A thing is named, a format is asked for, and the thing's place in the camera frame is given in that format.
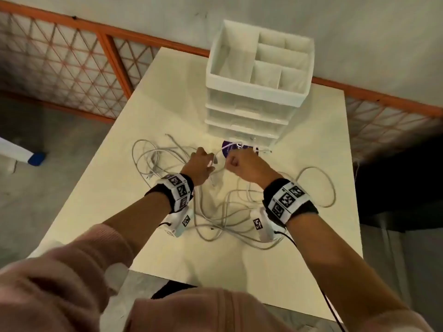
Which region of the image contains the white pole with blue cap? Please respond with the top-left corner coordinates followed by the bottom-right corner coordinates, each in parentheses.
top-left (0, 136), bottom-right (46, 167)

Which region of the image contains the white drawer organizer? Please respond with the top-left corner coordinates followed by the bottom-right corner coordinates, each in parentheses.
top-left (204, 19), bottom-right (316, 149)

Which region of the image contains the orange mesh fence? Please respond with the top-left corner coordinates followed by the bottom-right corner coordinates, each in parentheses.
top-left (0, 0), bottom-right (443, 163)

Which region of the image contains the white cable bundle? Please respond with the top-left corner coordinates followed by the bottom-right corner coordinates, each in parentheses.
top-left (131, 134), bottom-right (337, 251)

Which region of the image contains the dark furniture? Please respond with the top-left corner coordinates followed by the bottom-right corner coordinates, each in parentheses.
top-left (354, 141), bottom-right (443, 232)

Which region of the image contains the black right marker wristband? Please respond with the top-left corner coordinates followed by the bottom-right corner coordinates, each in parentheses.
top-left (262, 178), bottom-right (319, 228)

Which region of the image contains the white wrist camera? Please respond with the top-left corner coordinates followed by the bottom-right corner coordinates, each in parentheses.
top-left (163, 207), bottom-right (194, 238)
top-left (250, 207), bottom-right (285, 243)

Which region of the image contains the black right camera cable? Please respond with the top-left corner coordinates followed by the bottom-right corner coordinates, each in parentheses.
top-left (273, 231), bottom-right (343, 324)

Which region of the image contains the person's left forearm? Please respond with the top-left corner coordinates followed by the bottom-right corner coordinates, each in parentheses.
top-left (102, 192), bottom-right (173, 270)

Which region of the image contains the person's right forearm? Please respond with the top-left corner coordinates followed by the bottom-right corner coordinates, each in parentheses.
top-left (285, 203), bottom-right (414, 324)

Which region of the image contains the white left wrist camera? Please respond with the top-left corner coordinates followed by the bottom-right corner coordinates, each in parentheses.
top-left (163, 207), bottom-right (194, 238)

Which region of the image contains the person's left hand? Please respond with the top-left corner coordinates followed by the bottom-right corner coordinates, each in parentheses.
top-left (180, 147), bottom-right (216, 187)

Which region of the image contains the black left marker wristband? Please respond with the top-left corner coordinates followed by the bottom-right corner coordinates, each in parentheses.
top-left (144, 173), bottom-right (195, 214)

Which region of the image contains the black marker wristband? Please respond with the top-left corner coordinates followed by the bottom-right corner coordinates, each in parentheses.
top-left (262, 178), bottom-right (319, 228)
top-left (144, 173), bottom-right (195, 214)

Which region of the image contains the person's right hand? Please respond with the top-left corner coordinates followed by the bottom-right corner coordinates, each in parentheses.
top-left (225, 148), bottom-right (283, 189)

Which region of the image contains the pink sweater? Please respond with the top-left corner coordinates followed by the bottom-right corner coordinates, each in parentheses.
top-left (0, 223), bottom-right (435, 332)

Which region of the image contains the white table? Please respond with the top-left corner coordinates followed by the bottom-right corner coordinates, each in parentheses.
top-left (27, 46), bottom-right (364, 322)

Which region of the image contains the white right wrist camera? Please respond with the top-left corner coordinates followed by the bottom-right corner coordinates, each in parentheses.
top-left (250, 207), bottom-right (285, 243)

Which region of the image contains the purple round sticker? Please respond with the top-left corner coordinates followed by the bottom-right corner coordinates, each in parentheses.
top-left (221, 140), bottom-right (258, 158)

